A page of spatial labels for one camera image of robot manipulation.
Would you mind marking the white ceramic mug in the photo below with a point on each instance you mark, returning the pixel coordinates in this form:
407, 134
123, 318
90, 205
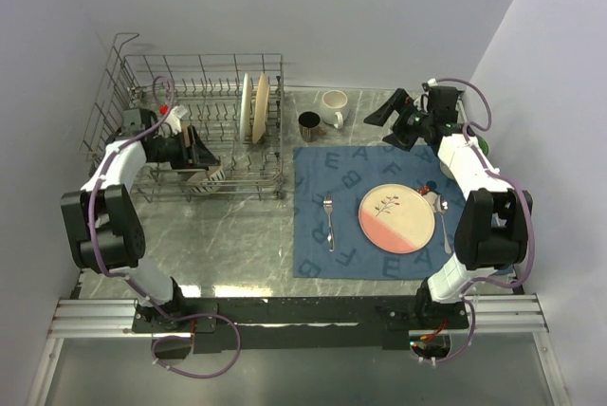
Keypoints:
334, 108

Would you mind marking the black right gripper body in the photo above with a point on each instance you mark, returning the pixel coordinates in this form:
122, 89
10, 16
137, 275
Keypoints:
410, 126

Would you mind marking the dark brown metal cup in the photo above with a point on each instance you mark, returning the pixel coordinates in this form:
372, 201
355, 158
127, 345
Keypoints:
310, 126

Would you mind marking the aluminium frame rail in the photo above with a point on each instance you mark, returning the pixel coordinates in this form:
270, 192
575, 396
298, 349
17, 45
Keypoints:
113, 318

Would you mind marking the metal wire dish rack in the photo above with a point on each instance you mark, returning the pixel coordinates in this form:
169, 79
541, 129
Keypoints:
209, 86

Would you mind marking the white strawberry pattern plate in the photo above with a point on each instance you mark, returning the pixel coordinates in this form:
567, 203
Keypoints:
245, 108

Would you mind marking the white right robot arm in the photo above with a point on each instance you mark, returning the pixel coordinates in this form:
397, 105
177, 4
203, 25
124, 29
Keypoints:
495, 229

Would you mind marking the blue letter pattern cloth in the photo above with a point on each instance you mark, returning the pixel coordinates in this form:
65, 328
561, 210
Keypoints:
348, 173

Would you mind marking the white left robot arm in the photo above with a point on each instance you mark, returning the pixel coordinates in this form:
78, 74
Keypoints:
102, 225

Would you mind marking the silver spoon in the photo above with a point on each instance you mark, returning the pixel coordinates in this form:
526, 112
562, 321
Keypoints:
440, 206

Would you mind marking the beige plate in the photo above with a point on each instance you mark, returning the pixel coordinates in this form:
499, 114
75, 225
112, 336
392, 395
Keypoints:
260, 109

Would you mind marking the silver fork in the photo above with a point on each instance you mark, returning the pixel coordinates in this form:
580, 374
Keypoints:
328, 208

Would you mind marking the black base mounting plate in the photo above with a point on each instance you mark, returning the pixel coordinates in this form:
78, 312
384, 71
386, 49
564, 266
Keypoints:
219, 324

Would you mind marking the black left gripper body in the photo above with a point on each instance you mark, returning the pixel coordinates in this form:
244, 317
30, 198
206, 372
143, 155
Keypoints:
171, 150

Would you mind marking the pink and cream plate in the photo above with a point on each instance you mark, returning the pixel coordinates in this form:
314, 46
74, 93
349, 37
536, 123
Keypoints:
396, 218

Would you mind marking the floral mug green inside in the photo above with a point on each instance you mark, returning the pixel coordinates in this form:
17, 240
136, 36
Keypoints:
446, 169

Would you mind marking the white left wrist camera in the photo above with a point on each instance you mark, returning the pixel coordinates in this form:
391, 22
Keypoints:
173, 120

